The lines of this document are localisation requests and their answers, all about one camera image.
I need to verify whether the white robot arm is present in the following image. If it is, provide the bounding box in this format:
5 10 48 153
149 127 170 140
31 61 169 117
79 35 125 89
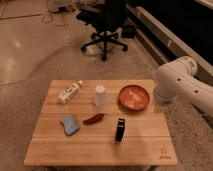
153 56 213 117

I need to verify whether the white ceramic cup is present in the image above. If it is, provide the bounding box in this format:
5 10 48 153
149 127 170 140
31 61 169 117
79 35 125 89
94 85 107 107

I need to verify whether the orange ceramic bowl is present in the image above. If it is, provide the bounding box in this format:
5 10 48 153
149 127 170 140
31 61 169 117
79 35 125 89
118 85 150 111

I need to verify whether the black eraser block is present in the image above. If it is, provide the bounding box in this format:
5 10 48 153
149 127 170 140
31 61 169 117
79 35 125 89
115 118 125 141

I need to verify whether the white plastic bottle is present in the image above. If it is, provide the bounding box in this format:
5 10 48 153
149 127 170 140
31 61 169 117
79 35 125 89
57 80 83 104

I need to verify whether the wooden table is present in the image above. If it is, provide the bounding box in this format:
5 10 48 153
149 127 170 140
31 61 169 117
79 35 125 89
24 79 177 166

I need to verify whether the blue sponge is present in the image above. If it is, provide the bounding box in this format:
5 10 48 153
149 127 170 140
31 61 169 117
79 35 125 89
61 115 79 136

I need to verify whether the black box on floor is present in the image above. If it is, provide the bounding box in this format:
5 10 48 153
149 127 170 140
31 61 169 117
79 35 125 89
121 25 136 38

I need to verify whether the black office chair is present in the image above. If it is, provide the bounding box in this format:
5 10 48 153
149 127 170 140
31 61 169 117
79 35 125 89
76 0 128 61

